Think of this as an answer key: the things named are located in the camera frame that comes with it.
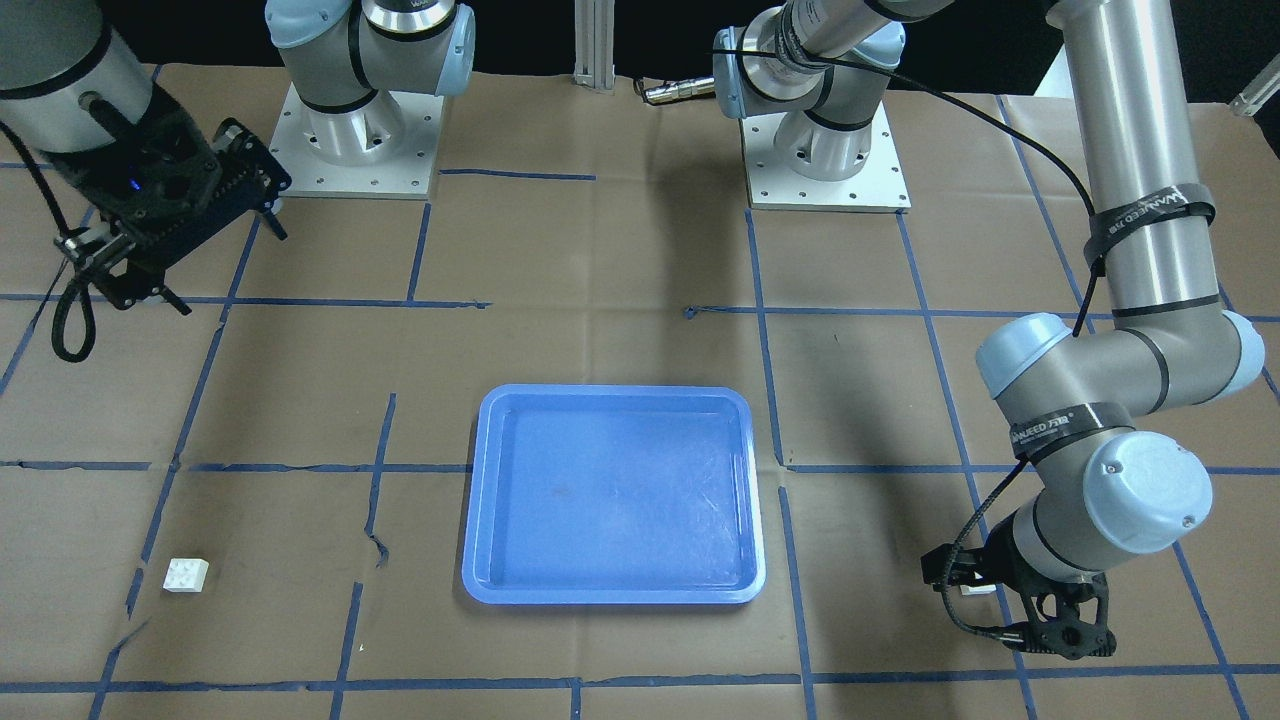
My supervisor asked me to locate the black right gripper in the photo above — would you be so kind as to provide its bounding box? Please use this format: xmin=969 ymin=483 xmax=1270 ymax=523
xmin=50 ymin=95 xmax=292 ymax=316

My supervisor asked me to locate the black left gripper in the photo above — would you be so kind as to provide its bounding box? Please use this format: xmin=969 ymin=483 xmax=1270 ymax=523
xmin=986 ymin=520 xmax=1117 ymax=661

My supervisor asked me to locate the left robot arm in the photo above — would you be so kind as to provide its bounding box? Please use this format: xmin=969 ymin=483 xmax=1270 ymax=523
xmin=709 ymin=1 xmax=1265 ymax=660

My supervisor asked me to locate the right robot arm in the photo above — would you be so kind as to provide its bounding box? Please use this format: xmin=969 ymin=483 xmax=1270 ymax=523
xmin=3 ymin=1 xmax=477 ymax=310

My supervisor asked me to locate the blue plastic tray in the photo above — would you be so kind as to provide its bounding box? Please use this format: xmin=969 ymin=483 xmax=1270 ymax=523
xmin=461 ymin=384 xmax=767 ymax=606

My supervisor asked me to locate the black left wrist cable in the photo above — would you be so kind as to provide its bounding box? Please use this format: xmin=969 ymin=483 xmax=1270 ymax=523
xmin=920 ymin=45 xmax=1111 ymax=641

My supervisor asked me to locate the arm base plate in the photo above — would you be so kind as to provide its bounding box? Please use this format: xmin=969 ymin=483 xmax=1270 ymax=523
xmin=739 ymin=104 xmax=913 ymax=213
xmin=270 ymin=86 xmax=445 ymax=201

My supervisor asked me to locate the aluminium frame post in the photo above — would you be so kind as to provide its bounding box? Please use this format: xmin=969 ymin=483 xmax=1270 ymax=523
xmin=572 ymin=0 xmax=616 ymax=95

